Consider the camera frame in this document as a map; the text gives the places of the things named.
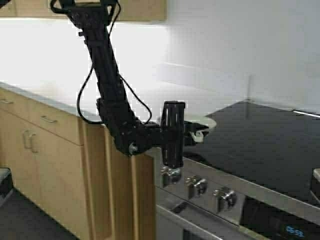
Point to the black glass stove top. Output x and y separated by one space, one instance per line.
271 147

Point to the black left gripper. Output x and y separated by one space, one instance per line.
173 129

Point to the left steel stove knob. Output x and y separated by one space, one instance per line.
170 176

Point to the steel oven front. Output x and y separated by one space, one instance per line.
200 202

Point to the wooden base cabinet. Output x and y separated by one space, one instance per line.
72 170

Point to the middle steel stove knob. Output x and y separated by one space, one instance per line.
196 186

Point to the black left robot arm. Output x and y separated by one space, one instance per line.
131 136

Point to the steel stove knob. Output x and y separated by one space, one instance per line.
224 199
170 176
196 186

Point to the wooden upper cabinet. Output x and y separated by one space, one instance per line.
131 10

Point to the right steel stove knob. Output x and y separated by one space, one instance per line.
224 199

